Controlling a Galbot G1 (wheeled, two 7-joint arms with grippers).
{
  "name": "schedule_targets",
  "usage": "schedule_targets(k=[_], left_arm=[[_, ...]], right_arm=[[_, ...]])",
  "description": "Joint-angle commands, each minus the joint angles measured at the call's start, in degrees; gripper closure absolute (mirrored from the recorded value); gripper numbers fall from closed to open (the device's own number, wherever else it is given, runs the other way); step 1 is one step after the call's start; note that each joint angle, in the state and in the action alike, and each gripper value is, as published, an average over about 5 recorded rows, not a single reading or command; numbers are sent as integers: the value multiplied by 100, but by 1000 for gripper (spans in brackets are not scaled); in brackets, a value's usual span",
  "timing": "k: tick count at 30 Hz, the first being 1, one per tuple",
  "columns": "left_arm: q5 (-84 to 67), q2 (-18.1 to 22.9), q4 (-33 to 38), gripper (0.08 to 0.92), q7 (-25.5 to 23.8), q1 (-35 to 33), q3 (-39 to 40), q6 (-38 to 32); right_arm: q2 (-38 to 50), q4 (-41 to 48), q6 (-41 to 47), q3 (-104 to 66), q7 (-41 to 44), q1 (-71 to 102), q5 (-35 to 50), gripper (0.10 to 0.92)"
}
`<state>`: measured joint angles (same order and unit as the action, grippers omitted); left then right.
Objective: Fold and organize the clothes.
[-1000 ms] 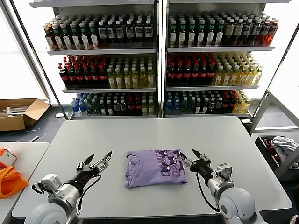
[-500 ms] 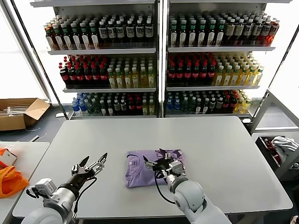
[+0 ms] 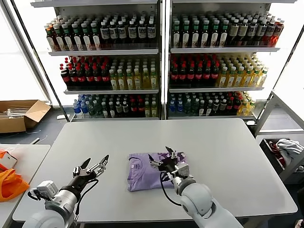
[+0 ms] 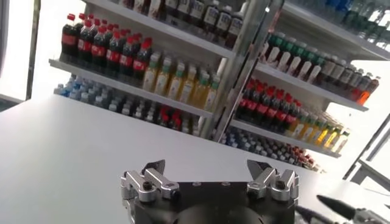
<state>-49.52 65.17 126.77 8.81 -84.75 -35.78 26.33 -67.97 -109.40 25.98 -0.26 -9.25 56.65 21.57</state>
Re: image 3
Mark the red crumpled garment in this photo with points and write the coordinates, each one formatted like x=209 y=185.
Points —
x=275 y=147

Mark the dark drink bottle white label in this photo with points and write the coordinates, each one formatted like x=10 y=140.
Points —
x=121 y=32
x=111 y=110
x=113 y=32
x=202 y=108
x=104 y=110
x=150 y=31
x=209 y=108
x=104 y=32
x=141 y=31
x=132 y=31

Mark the clear green water bottle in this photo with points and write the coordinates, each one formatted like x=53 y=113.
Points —
x=195 y=107
x=187 y=107
x=91 y=108
x=97 y=108

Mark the black storage crate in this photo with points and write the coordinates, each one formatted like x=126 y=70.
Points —
x=266 y=150

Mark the cola bottle red cap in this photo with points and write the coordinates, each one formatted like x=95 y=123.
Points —
x=190 y=74
x=104 y=76
x=198 y=74
x=236 y=104
x=215 y=73
x=229 y=105
x=182 y=74
x=80 y=76
x=206 y=74
x=72 y=76
x=88 y=76
x=64 y=77
x=174 y=74
x=140 y=108
x=96 y=76
x=133 y=108

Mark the purple t-shirt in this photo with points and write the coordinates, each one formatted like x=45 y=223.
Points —
x=140 y=175

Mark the grey metal frame stand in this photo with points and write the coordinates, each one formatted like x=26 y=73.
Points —
x=266 y=114

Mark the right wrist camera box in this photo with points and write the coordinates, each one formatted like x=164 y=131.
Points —
x=183 y=169

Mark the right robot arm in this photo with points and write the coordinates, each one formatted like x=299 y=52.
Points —
x=197 y=197

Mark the open cardboard box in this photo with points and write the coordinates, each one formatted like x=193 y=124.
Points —
x=35 y=114

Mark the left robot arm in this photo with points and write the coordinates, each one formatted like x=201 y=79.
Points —
x=61 y=202

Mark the white box orange edge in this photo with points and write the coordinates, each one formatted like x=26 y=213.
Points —
x=10 y=162

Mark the small grey floor bar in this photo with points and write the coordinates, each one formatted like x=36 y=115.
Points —
x=35 y=141

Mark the dark drink bottle beige label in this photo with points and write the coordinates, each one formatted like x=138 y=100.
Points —
x=242 y=33
x=260 y=33
x=215 y=106
x=118 y=108
x=251 y=33
x=222 y=106
x=234 y=33
x=125 y=108

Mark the small white floor object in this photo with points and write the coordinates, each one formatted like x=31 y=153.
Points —
x=62 y=117
x=249 y=122

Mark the white crumpled garment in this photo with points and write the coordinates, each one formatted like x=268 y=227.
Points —
x=288 y=147

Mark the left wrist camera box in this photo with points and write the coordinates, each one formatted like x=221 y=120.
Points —
x=47 y=187

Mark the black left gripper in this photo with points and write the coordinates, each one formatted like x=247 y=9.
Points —
x=82 y=183

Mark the dark tea bottle green label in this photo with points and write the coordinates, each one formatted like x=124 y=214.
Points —
x=185 y=35
x=195 y=35
x=214 y=35
x=176 y=35
x=58 y=38
x=204 y=35
x=95 y=35
x=86 y=36
x=67 y=36
x=223 y=35
x=77 y=36

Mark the white packing pieces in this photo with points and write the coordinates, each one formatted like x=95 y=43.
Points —
x=16 y=111

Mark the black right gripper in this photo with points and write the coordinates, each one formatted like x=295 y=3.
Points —
x=167 y=166

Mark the blue label water bottle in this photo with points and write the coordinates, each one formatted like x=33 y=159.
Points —
x=83 y=108
x=172 y=107
x=179 y=107
x=76 y=109

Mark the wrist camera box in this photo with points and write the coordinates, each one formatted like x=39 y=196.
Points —
x=183 y=169
x=47 y=187

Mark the orange fabric bag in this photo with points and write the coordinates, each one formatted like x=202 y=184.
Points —
x=12 y=185

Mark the grey metal shelving rack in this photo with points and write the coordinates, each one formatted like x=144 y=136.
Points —
x=223 y=50
x=104 y=52

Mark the black slanted window bar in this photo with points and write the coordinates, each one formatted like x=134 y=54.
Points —
x=287 y=61
x=37 y=55

